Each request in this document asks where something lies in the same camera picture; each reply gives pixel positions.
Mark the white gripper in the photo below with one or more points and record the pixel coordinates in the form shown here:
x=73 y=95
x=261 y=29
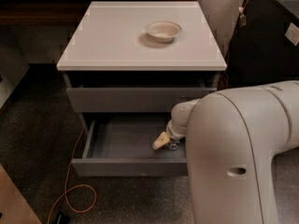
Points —
x=174 y=130

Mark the grey drawer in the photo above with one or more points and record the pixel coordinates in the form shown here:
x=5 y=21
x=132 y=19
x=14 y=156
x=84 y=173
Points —
x=120 y=144
x=161 y=99

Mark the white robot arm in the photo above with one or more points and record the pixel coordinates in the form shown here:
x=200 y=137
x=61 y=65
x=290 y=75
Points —
x=231 y=137

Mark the grey top drawer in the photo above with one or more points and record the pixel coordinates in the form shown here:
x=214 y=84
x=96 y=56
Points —
x=161 y=99

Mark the white paper bowl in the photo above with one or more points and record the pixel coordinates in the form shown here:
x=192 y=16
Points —
x=163 y=31

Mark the white cabinet countertop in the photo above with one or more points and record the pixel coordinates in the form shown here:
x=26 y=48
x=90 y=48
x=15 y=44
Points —
x=112 y=37

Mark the brown wooden board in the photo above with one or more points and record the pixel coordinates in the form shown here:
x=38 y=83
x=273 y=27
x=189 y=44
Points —
x=13 y=207

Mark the black cable plug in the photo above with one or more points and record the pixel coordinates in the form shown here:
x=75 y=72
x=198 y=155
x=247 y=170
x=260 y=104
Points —
x=61 y=218

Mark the white wall socket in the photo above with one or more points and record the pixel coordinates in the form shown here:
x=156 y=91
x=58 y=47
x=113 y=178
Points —
x=292 y=34

